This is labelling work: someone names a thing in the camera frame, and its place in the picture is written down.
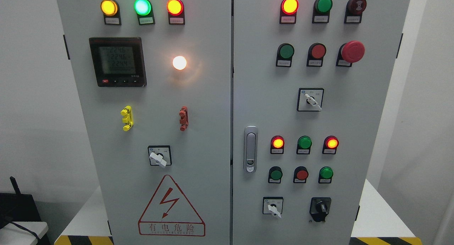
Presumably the black rotary knob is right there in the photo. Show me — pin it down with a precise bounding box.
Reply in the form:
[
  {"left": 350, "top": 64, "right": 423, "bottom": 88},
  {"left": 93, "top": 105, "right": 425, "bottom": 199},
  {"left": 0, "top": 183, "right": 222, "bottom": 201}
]
[{"left": 309, "top": 197, "right": 331, "bottom": 222}]

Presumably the grey electrical control cabinet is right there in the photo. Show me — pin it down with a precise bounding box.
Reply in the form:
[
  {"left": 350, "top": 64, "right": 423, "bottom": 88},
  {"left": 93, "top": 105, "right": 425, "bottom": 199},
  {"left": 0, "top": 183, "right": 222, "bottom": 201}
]
[{"left": 57, "top": 0, "right": 410, "bottom": 245}]

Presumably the red indicator middle left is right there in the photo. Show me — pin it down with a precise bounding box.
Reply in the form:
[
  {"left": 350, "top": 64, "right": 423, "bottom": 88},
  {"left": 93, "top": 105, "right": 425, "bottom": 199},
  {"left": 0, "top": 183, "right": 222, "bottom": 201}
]
[{"left": 270, "top": 135, "right": 285, "bottom": 154}]

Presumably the white glowing lamp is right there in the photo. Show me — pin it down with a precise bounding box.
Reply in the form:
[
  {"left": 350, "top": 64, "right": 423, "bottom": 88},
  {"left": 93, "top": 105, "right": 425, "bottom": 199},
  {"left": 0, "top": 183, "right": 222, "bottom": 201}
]
[{"left": 172, "top": 56, "right": 188, "bottom": 70}]

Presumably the green push button lower left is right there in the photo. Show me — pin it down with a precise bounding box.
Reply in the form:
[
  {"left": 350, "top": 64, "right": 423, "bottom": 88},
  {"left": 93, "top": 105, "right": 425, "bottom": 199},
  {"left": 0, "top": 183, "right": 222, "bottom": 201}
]
[{"left": 268, "top": 166, "right": 283, "bottom": 184}]

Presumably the green push button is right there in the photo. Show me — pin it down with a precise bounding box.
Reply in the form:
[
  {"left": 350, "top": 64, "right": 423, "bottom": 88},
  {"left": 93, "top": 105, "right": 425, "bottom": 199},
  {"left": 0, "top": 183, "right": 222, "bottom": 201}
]
[
  {"left": 268, "top": 166, "right": 283, "bottom": 184},
  {"left": 318, "top": 166, "right": 334, "bottom": 184},
  {"left": 276, "top": 43, "right": 295, "bottom": 67}
]

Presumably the green indicator middle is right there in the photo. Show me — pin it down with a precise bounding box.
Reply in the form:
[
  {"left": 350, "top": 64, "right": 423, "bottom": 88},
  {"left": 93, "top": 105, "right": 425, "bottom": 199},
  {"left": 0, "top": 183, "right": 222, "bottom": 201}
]
[{"left": 296, "top": 136, "right": 312, "bottom": 155}]

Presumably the green push button upper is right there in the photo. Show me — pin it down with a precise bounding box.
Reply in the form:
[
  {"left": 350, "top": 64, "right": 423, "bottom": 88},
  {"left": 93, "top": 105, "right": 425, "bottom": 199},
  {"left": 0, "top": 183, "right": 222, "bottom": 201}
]
[{"left": 276, "top": 43, "right": 295, "bottom": 67}]

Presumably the red push button lower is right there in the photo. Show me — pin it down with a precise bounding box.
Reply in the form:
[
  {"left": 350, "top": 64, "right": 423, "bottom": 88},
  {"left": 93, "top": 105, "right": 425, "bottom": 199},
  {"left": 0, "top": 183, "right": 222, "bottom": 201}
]
[{"left": 293, "top": 166, "right": 309, "bottom": 184}]

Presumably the red push button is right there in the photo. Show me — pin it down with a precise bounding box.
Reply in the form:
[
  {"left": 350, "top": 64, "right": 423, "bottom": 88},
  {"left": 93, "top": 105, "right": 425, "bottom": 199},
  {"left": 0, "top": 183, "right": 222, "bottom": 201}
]
[
  {"left": 306, "top": 43, "right": 327, "bottom": 67},
  {"left": 293, "top": 166, "right": 309, "bottom": 184}
]

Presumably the red indicator middle right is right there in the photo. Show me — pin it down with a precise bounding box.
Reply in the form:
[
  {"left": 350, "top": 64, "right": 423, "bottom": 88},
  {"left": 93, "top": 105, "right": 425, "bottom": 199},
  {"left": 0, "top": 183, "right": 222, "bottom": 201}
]
[{"left": 322, "top": 135, "right": 339, "bottom": 154}]

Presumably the red push button upper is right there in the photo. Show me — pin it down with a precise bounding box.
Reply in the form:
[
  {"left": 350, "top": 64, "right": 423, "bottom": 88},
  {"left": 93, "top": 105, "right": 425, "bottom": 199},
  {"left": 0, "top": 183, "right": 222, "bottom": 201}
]
[{"left": 306, "top": 43, "right": 327, "bottom": 67}]

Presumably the red electric hazard sticker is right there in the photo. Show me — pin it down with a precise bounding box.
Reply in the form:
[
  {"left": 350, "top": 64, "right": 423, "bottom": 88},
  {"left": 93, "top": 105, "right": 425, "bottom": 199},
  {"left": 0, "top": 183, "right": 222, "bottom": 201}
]
[{"left": 138, "top": 174, "right": 205, "bottom": 236}]

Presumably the green push button lower right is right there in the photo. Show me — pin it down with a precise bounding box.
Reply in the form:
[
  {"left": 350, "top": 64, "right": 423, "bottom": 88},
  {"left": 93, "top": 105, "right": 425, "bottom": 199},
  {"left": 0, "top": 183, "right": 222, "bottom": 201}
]
[{"left": 318, "top": 166, "right": 334, "bottom": 184}]

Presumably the red lit indicator left door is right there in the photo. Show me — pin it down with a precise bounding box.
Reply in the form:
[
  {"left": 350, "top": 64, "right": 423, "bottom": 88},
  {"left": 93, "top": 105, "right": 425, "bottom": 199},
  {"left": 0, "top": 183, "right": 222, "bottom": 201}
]
[{"left": 167, "top": 0, "right": 185, "bottom": 25}]

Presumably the black digital power meter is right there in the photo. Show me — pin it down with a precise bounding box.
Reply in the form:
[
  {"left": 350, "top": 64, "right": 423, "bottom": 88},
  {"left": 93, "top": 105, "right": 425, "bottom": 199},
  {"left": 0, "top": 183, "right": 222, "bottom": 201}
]
[{"left": 89, "top": 37, "right": 146, "bottom": 87}]

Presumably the red lit indicator top right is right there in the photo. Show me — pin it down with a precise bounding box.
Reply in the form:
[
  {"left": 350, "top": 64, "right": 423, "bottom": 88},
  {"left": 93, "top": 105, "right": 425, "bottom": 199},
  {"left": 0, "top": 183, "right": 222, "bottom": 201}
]
[{"left": 279, "top": 0, "right": 299, "bottom": 24}]

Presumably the green lit indicator light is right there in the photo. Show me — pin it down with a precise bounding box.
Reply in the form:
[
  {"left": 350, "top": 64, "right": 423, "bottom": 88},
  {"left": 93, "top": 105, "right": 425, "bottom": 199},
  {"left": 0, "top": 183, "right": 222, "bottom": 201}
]
[{"left": 134, "top": 0, "right": 155, "bottom": 25}]

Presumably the red emergency stop button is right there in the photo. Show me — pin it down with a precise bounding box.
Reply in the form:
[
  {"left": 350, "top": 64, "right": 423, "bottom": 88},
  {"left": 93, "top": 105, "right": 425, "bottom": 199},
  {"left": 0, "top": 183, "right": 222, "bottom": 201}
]
[{"left": 336, "top": 40, "right": 365, "bottom": 67}]

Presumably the green indicator top right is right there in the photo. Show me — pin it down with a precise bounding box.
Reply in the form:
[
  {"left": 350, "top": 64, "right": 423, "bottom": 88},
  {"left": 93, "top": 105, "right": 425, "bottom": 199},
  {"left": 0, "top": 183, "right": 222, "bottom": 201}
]
[{"left": 312, "top": 0, "right": 333, "bottom": 23}]

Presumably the yellow indicator light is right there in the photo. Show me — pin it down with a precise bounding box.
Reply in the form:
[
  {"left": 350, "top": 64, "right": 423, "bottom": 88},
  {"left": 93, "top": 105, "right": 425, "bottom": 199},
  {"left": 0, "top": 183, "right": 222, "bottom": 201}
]
[{"left": 100, "top": 0, "right": 121, "bottom": 25}]

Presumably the dark red buzzer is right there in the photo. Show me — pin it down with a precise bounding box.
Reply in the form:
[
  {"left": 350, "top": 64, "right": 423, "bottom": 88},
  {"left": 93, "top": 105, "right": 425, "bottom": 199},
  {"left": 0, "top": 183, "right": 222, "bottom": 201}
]
[{"left": 344, "top": 0, "right": 367, "bottom": 24}]

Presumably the black box with antenna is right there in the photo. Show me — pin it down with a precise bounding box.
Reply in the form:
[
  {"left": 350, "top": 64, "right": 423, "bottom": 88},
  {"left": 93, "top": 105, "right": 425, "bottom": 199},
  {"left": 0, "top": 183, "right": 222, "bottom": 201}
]
[{"left": 0, "top": 176, "right": 41, "bottom": 228}]

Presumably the silver door latch handle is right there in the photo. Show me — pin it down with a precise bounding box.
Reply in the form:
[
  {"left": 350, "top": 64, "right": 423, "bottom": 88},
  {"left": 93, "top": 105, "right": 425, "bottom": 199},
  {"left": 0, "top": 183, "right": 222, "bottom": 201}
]
[{"left": 243, "top": 126, "right": 258, "bottom": 173}]

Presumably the red terminal handle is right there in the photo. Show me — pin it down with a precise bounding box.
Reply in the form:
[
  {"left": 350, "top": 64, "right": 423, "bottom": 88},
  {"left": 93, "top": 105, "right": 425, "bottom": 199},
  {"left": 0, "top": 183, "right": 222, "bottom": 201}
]
[{"left": 179, "top": 106, "right": 189, "bottom": 131}]

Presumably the white selector switch left door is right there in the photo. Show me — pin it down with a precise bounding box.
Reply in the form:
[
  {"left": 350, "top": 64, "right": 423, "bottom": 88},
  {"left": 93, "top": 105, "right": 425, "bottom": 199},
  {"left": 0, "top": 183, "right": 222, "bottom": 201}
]
[{"left": 148, "top": 145, "right": 172, "bottom": 168}]

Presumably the white selector switch upper right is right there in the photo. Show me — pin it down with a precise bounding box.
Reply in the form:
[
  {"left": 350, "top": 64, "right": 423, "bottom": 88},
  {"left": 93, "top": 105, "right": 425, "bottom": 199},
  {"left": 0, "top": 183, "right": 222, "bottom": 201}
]
[{"left": 297, "top": 88, "right": 324, "bottom": 112}]

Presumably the white selector switch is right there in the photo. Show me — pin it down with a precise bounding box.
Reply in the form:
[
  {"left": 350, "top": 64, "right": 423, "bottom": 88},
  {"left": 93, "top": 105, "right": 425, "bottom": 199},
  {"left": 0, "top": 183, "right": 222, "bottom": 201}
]
[
  {"left": 262, "top": 196, "right": 283, "bottom": 219},
  {"left": 297, "top": 88, "right": 324, "bottom": 112}
]

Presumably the yellow terminal handle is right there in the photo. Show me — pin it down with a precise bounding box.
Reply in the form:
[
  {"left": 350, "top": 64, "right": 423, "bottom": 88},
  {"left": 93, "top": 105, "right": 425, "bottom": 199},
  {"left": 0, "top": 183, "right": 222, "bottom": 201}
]
[{"left": 121, "top": 105, "right": 134, "bottom": 131}]

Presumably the white selector switch lower right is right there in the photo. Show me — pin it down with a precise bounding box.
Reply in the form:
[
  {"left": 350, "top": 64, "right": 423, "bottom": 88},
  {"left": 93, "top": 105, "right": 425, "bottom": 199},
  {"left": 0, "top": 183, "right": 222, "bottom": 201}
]
[{"left": 262, "top": 196, "right": 283, "bottom": 219}]

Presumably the white table with cable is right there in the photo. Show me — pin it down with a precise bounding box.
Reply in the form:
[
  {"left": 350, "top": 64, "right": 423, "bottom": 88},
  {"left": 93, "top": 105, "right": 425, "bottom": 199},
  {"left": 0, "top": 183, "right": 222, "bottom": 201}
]
[{"left": 0, "top": 221, "right": 49, "bottom": 245}]

